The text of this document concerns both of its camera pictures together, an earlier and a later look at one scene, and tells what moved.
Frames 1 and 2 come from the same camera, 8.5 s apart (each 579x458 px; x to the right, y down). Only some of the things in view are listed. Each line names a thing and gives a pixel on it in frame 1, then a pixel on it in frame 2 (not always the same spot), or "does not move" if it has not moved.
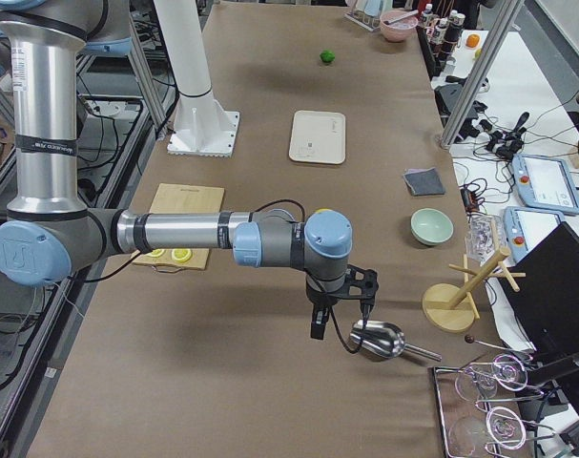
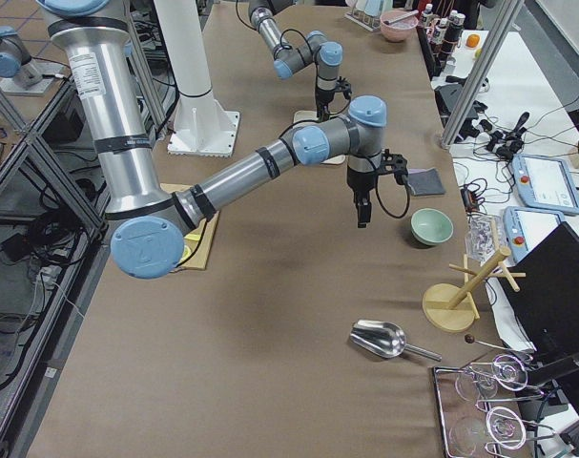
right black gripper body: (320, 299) -> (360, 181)
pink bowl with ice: (400, 31) does not move
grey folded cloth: (423, 181) does not move
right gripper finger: (320, 320) -> (363, 209)
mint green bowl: (431, 226) does not move
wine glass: (504, 371) does not move
